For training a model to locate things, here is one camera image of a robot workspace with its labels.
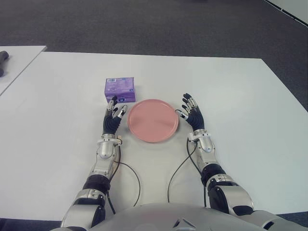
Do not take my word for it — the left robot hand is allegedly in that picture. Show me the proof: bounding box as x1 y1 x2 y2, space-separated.
103 95 128 136

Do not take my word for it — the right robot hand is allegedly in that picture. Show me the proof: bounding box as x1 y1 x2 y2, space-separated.
175 92 205 132

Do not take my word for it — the pink round plate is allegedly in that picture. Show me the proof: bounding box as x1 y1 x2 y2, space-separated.
127 98 180 144

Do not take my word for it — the black object on side table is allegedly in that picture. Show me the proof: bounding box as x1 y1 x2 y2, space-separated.
0 51 10 77

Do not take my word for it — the white side table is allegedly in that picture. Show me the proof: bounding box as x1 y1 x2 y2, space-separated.
0 45 47 97

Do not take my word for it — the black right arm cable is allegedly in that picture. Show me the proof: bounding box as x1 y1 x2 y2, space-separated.
167 139 207 208

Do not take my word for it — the purple tissue paper pack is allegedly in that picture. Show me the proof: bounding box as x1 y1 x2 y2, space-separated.
104 77 137 103

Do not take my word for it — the grey robot torso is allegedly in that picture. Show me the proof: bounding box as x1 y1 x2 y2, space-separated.
91 203 308 231

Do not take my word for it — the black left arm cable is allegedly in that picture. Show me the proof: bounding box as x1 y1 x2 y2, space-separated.
105 144 141 215

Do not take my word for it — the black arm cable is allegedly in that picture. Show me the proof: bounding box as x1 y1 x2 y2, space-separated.
105 144 141 215
167 139 207 208

